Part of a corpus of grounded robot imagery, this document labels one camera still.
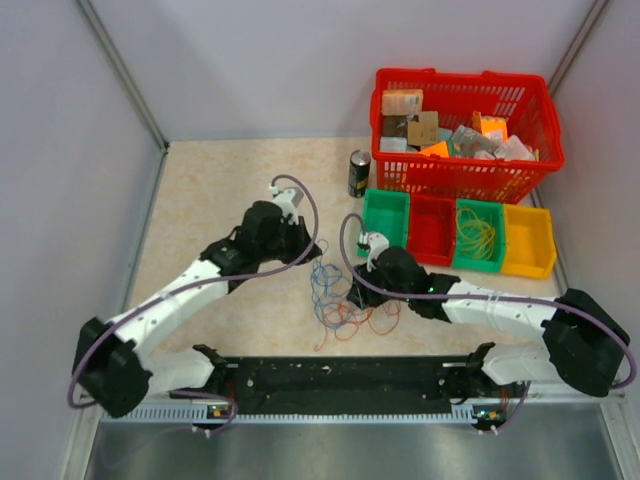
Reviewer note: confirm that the green bin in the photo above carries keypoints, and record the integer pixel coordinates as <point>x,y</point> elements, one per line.
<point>387,212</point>
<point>480,236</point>

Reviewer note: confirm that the clear plastic bags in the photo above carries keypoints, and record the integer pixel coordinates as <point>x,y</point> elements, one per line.
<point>466,142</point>

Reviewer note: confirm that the red bin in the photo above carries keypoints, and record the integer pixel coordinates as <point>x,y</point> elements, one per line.
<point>431,235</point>

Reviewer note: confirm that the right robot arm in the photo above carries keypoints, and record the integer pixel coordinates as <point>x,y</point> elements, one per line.
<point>569,339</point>

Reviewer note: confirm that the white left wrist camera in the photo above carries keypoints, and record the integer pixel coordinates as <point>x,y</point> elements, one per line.
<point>287,200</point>

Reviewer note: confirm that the brown cardboard box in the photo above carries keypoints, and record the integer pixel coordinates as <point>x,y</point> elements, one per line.
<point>423,129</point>

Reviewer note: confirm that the right green bin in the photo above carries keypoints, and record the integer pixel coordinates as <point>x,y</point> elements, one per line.
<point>480,236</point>

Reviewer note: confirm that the orange packet in basket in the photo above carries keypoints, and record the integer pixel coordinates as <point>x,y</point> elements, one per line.
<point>494,128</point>

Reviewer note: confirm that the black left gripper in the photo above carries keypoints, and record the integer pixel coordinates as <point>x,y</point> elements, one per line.
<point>301,236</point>

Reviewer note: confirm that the left green bin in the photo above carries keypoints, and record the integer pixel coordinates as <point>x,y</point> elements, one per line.
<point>387,212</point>

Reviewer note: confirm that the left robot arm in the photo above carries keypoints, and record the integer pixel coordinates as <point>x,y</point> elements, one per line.
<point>113,361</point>

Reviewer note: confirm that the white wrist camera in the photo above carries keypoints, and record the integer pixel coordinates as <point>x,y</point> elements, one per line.
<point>287,200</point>
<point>374,244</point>

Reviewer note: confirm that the yellow bin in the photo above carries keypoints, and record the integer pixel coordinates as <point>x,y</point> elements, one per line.
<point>530,245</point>

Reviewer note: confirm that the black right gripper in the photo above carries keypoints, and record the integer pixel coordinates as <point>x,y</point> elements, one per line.
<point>363,295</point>

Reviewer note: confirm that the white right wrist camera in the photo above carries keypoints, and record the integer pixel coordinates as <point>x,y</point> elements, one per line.
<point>374,244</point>

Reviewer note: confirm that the red plastic basket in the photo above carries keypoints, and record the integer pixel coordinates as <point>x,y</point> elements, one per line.
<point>522,99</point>

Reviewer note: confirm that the orange box in basket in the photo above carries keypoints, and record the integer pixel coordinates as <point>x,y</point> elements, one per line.
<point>401,102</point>

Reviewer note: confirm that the dark drink can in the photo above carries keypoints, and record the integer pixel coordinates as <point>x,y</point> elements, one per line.
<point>358,176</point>

